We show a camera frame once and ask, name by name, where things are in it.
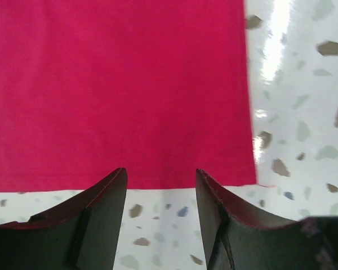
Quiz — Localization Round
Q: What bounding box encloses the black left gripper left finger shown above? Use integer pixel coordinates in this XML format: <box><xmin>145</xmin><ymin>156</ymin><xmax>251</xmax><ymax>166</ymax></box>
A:
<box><xmin>0</xmin><ymin>168</ymin><xmax>128</xmax><ymax>270</ymax></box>

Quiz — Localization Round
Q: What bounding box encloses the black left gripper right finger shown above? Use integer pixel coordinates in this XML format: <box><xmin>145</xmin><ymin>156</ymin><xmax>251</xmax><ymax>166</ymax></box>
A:
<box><xmin>195</xmin><ymin>169</ymin><xmax>338</xmax><ymax>270</ymax></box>

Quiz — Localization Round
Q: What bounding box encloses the magenta red t shirt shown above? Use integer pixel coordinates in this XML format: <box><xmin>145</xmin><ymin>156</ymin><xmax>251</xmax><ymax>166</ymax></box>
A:
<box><xmin>0</xmin><ymin>0</ymin><xmax>277</xmax><ymax>194</ymax></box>

